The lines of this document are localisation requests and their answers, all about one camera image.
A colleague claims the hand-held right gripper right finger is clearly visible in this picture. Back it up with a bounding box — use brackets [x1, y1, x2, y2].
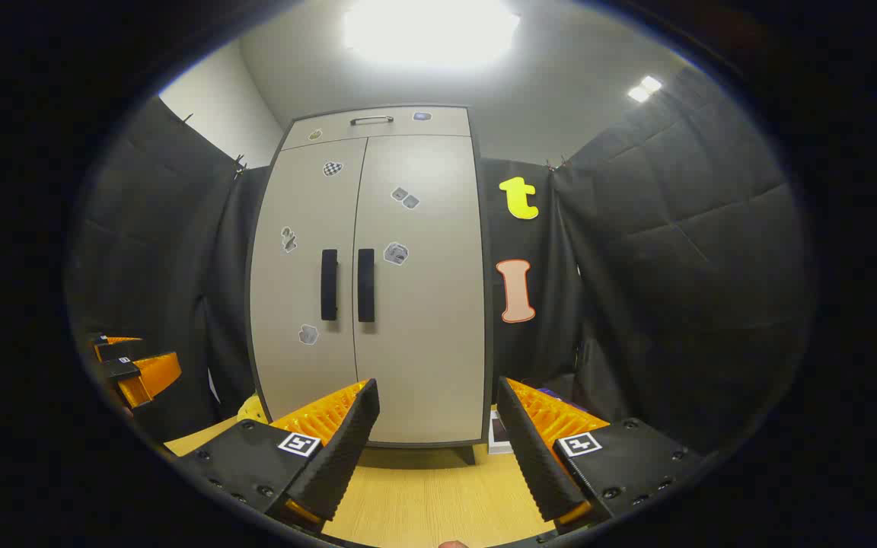
[496, 377, 704, 527]

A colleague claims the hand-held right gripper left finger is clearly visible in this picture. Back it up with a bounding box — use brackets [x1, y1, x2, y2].
[172, 378, 381, 530]

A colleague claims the grey double-door shoe cabinet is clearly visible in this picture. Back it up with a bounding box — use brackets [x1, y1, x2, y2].
[247, 104, 495, 465]

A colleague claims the grey cabinet door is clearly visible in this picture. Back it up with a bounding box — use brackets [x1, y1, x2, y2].
[250, 137, 368, 424]
[352, 135, 485, 445]

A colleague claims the black door handle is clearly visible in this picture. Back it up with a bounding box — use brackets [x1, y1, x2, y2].
[321, 248, 340, 322]
[357, 248, 376, 323]

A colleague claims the grey cabinet drawer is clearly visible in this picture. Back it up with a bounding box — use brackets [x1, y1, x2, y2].
[282, 107, 473, 151]

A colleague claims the white book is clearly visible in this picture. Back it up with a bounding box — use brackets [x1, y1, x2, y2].
[488, 411, 516, 456]

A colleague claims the yellow plush toy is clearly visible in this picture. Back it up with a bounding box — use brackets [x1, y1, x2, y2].
[237, 393, 271, 425]

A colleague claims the black backdrop cloth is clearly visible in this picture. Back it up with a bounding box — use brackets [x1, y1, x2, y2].
[65, 65, 816, 457]

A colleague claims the small ceiling light panel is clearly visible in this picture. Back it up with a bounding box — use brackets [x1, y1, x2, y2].
[627, 75, 665, 104]

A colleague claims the large ceiling light panel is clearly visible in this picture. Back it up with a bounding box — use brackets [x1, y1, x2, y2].
[343, 0, 521, 71]

